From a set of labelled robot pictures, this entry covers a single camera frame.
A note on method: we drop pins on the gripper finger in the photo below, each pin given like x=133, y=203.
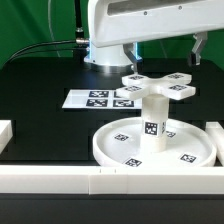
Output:
x=194, y=57
x=128, y=50

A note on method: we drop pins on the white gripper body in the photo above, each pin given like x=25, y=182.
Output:
x=115, y=22

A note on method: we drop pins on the white cross-shaped table base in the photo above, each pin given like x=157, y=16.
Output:
x=175, y=86

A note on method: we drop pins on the white round table top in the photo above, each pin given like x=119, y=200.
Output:
x=131, y=143

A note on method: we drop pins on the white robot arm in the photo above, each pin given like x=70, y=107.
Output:
x=111, y=59

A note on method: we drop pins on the black vertical pole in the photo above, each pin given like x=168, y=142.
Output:
x=78, y=19

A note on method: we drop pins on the white marker sheet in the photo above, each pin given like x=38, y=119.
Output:
x=98, y=99

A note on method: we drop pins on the white right fence block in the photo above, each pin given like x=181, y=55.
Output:
x=216, y=132

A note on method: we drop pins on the white fence block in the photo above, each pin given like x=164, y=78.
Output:
x=5, y=133
x=216, y=132

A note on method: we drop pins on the white left fence block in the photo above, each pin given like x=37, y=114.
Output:
x=5, y=133

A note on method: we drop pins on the white front fence bar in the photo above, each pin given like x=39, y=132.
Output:
x=92, y=180

